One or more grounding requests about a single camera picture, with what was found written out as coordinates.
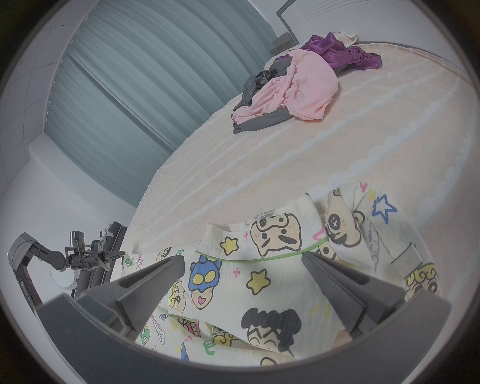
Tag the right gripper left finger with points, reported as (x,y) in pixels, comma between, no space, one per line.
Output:
(146,288)

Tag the blue-green curtain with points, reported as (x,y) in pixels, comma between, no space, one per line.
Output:
(131,93)

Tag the purple garment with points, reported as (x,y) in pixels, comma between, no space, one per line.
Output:
(352,54)

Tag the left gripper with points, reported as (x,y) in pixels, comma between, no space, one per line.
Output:
(88,262)

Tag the grey crumpled cloth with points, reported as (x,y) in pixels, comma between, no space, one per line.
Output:
(105,234)

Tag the bed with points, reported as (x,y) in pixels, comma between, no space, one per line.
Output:
(375,131)

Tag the grey bedside table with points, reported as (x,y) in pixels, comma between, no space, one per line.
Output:
(283,40)

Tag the white printed pyjama top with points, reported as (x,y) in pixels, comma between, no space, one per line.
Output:
(270,262)

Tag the dark grey garment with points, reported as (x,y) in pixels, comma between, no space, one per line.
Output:
(262,122)

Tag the pink garment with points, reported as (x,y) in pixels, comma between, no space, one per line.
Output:
(300,90)

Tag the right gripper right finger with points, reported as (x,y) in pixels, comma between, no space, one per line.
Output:
(337,288)

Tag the round white framed mirror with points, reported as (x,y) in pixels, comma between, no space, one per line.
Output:
(62,279)

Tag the dark grey chest of drawers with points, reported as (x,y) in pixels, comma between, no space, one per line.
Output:
(112,234)

